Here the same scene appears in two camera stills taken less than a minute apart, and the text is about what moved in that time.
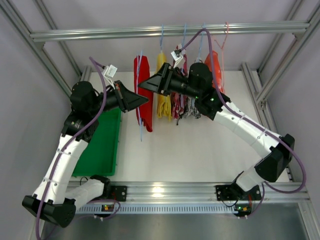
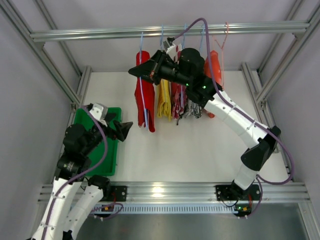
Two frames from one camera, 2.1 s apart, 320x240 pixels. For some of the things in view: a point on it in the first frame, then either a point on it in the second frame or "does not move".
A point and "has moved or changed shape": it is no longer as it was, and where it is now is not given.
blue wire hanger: [138, 73] to [141, 79]
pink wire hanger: [221, 48] does not move
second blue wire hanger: [161, 38] does not move
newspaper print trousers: [192, 110] does not move
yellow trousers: [164, 102] does not move
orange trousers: [217, 70] does not move
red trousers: [142, 72] has moved or changed shape
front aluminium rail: [203, 192] does not move
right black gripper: [166, 78] to [158, 66]
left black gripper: [121, 96] to [114, 128]
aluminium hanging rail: [64, 34] does not move
